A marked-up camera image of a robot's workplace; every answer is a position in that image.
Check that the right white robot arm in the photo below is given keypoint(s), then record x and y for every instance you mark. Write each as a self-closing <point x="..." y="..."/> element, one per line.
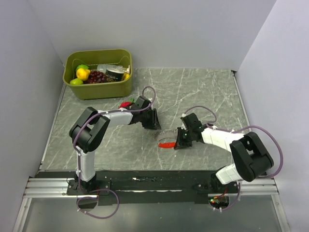
<point x="250" y="156"/>

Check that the purple toy grapes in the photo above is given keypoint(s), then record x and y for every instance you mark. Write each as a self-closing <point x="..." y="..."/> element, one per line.
<point x="96" y="77"/>

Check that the yellow toy pear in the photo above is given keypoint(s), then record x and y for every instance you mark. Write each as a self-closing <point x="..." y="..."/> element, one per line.
<point x="83" y="74"/>

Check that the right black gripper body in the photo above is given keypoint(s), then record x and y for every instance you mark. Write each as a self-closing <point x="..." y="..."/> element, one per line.
<point x="189" y="131"/>

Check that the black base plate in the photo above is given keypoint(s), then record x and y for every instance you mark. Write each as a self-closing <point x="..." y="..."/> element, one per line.
<point x="111" y="187"/>

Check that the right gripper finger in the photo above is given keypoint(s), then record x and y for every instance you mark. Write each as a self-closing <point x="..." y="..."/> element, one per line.
<point x="188" y="141"/>
<point x="181" y="140"/>

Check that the clear plastic bottle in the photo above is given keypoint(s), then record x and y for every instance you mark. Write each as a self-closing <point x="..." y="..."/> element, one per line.
<point x="104" y="67"/>

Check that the aluminium frame rail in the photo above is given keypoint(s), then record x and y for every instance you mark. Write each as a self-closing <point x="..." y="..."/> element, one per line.
<point x="57" y="188"/>

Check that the green toy apple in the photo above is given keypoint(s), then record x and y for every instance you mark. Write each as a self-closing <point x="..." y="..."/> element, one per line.
<point x="82" y="66"/>

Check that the yellow toy banana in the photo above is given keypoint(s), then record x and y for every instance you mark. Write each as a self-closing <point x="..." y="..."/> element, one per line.
<point x="125" y="76"/>

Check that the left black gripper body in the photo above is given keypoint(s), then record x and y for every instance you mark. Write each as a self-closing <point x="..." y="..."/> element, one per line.
<point x="149" y="112"/>

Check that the olive green plastic bin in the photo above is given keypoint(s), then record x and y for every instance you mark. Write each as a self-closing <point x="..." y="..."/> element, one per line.
<point x="92" y="59"/>

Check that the green toy lime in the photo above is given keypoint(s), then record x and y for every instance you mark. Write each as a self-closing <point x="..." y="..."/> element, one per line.
<point x="76" y="81"/>

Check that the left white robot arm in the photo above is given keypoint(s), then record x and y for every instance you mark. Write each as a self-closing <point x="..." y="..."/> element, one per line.
<point x="88" y="132"/>

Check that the black tin can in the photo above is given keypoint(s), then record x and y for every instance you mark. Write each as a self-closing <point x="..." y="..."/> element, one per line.
<point x="113" y="75"/>

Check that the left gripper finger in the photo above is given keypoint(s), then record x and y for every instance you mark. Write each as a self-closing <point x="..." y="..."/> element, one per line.
<point x="156" y="124"/>
<point x="148" y="123"/>

